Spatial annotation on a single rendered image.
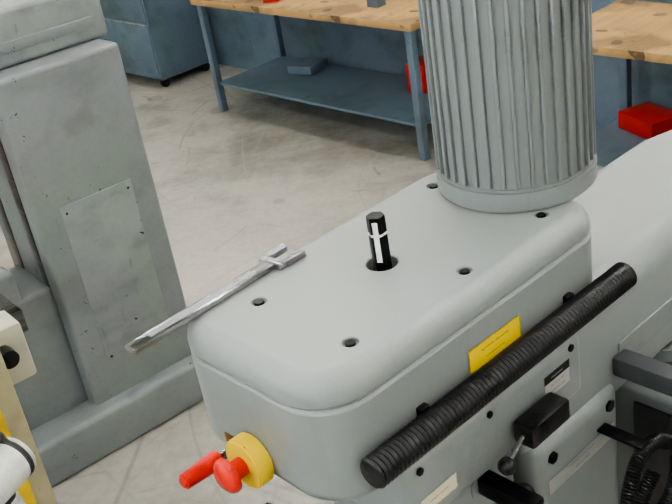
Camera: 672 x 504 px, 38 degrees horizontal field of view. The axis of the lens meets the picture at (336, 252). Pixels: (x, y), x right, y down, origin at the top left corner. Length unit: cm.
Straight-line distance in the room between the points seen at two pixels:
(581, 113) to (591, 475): 51
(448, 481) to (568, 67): 48
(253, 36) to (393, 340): 749
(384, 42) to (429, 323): 628
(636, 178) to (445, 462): 63
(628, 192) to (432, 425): 64
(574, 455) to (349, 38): 632
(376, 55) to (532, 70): 623
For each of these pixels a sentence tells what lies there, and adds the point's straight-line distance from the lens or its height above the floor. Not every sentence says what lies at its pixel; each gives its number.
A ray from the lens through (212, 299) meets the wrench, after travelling 110.
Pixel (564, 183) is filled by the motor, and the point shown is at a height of 192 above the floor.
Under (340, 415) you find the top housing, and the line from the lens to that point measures 96.
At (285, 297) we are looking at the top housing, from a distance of 108.
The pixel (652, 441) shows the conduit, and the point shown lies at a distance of 140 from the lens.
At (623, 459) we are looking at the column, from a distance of 161.
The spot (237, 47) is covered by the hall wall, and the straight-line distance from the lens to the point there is 864.
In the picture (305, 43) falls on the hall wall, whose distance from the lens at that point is 791.
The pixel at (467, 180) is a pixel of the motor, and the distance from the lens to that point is 120.
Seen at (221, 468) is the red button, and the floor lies 178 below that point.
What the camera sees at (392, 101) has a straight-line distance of 658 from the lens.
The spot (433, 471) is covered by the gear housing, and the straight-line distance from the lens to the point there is 111.
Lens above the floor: 243
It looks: 28 degrees down
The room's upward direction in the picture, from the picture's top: 10 degrees counter-clockwise
